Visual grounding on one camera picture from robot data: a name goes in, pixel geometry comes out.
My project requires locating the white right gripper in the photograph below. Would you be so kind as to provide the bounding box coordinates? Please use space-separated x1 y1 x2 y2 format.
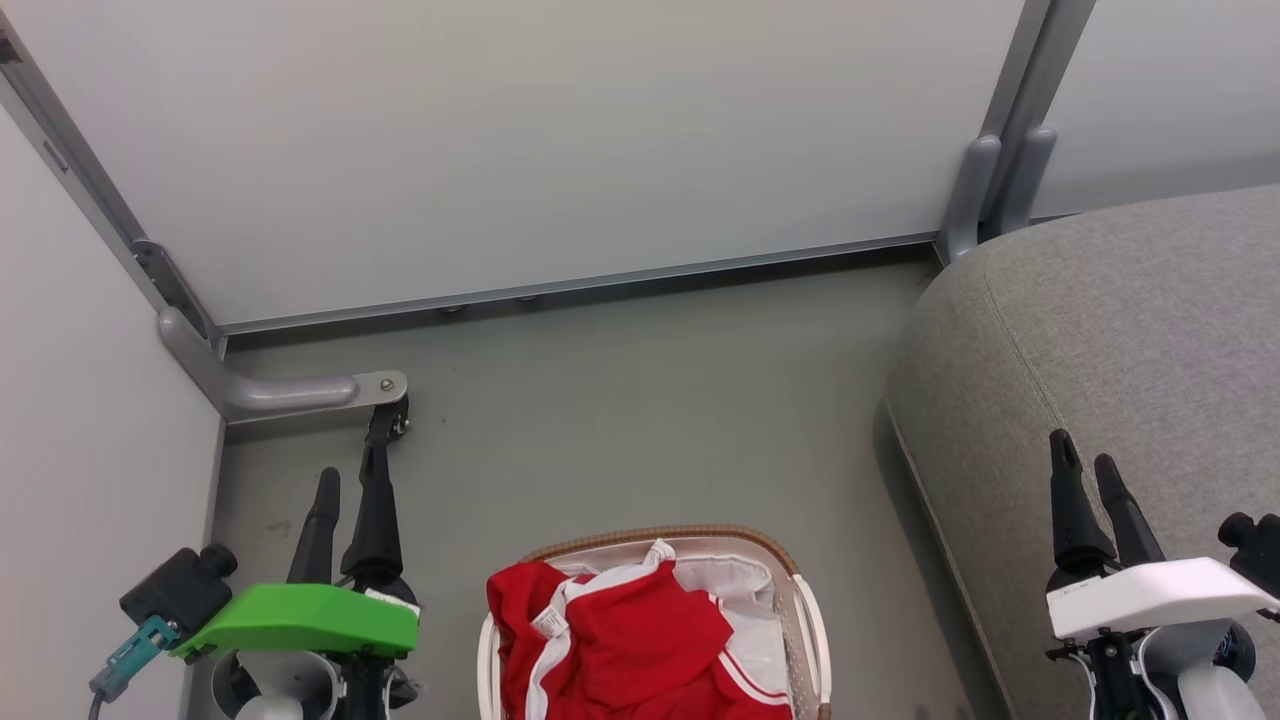
1045 428 1280 642

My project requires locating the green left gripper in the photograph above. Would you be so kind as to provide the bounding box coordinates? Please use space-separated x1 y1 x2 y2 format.
170 400 421 661

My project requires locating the grey fabric sofa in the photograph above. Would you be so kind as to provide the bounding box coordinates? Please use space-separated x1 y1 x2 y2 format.
884 184 1280 720

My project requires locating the long grey partition foot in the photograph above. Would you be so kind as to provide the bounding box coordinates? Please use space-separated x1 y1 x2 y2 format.
157 306 410 424

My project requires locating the white laundry basket brown rim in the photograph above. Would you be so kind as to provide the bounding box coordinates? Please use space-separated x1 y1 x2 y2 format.
476 524 834 720

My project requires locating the short grey partition foot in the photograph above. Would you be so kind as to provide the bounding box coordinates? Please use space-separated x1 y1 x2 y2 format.
998 124 1059 237
939 134 1002 265

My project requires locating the left cable with teal connector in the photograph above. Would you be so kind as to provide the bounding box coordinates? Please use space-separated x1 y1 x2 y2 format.
87 614 182 720

